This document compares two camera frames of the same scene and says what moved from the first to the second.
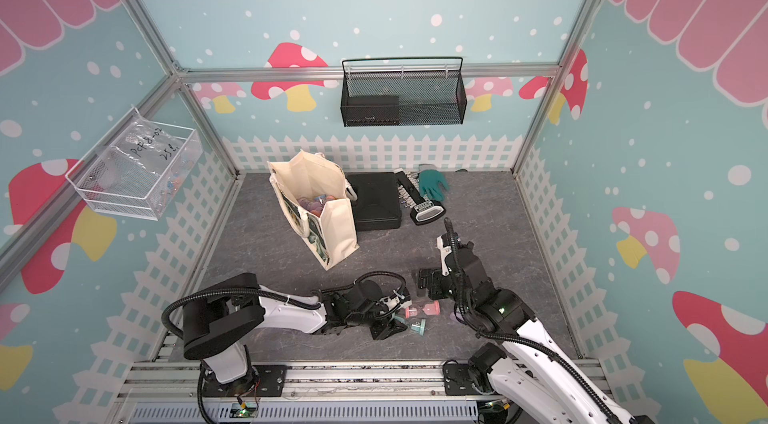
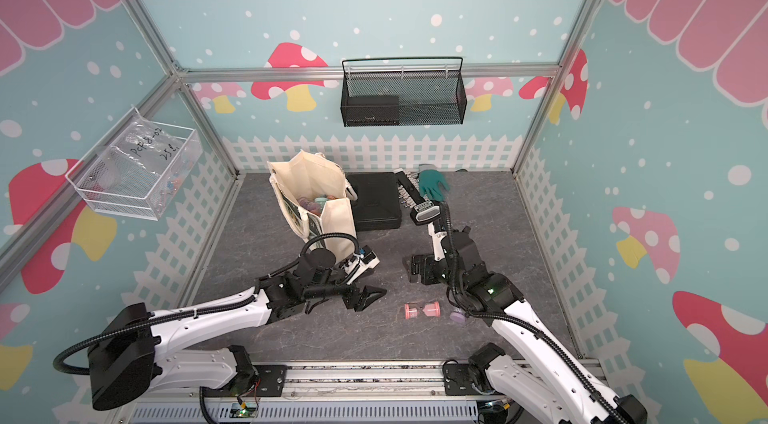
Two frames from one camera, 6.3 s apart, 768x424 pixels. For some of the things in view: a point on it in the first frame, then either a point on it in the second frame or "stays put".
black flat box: [377, 206] stays put
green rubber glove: [433, 185] stays put
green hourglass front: [418, 326] to [321, 201]
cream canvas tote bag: [315, 193] stays put
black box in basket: [369, 110] stays put
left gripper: [385, 329] to [361, 303]
